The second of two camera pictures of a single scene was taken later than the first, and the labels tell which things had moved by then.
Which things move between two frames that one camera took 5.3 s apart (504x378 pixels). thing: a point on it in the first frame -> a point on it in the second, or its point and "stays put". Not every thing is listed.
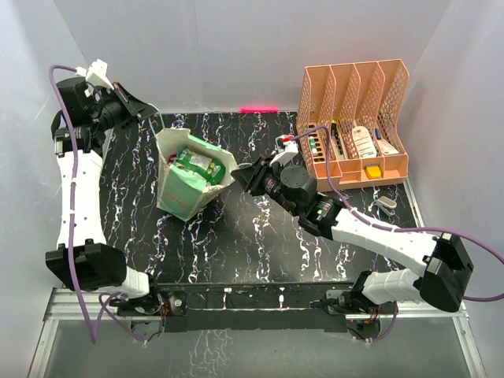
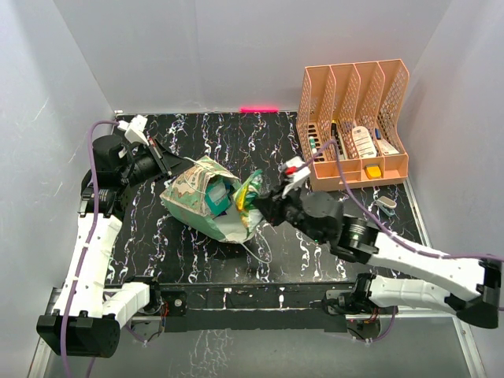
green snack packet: [213, 171] -> [245, 196]
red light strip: [254, 109] stays put
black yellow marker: [337, 141] stays put
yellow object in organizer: [373, 171] stays put
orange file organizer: [363, 105] stays put
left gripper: [141, 109] -> [170, 163]
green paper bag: [179, 194] -> [186, 194]
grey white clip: [387, 205] stays put
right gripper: [252, 178] -> [272, 204]
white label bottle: [364, 142] stays put
